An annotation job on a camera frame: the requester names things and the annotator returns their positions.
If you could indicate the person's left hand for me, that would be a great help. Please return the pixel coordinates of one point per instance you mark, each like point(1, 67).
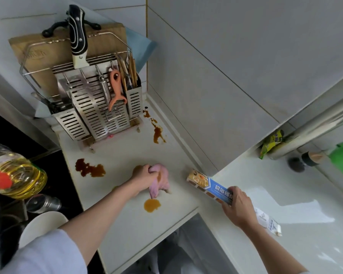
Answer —
point(142, 177)

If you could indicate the person's right hand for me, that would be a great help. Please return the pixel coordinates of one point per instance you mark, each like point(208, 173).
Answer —
point(241, 209)

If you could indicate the person's right thumb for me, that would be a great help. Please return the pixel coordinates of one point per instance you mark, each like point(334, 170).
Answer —
point(234, 191)

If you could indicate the person's left fingers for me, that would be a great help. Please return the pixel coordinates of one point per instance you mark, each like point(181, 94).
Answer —
point(153, 173)

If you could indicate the pink cleaning cloth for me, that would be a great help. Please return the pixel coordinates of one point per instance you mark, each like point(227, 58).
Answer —
point(161, 182)

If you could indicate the blue foil roll box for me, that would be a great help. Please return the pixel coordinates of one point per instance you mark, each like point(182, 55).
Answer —
point(207, 186)

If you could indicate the person's left forearm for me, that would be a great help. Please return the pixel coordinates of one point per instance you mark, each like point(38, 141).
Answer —
point(103, 214)

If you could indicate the person's right forearm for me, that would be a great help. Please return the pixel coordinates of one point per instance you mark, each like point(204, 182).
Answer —
point(270, 251)

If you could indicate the brown sauce spill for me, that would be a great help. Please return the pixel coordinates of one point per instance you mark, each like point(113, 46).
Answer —
point(152, 205)
point(88, 169)
point(157, 134)

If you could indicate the yellow green snack packet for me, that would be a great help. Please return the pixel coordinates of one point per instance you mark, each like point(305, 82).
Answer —
point(270, 144)

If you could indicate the stainless steel utensil rack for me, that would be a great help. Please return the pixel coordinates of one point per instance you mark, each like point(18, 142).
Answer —
point(94, 111)

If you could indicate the orange peeler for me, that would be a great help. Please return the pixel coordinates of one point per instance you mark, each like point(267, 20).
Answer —
point(115, 85)

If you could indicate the metal pipe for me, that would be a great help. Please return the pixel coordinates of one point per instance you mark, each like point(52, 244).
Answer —
point(317, 126)

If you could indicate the bundle of wooden chopsticks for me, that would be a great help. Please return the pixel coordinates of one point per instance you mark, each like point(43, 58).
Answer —
point(128, 71)

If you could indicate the glass shaker with metal lid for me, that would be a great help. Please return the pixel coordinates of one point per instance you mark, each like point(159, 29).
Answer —
point(44, 203)

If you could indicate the white bowl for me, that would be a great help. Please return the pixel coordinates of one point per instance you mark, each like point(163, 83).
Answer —
point(43, 225)

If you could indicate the white shirt sleeve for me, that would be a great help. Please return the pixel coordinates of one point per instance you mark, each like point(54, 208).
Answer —
point(45, 253)

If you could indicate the cooking oil bottle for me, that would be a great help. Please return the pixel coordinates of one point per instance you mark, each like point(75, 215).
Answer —
point(17, 171)

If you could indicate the black stove top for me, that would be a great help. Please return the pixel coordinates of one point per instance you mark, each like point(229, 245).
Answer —
point(11, 125)

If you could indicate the wooden cutting board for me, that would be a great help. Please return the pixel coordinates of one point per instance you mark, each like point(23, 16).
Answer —
point(45, 51)

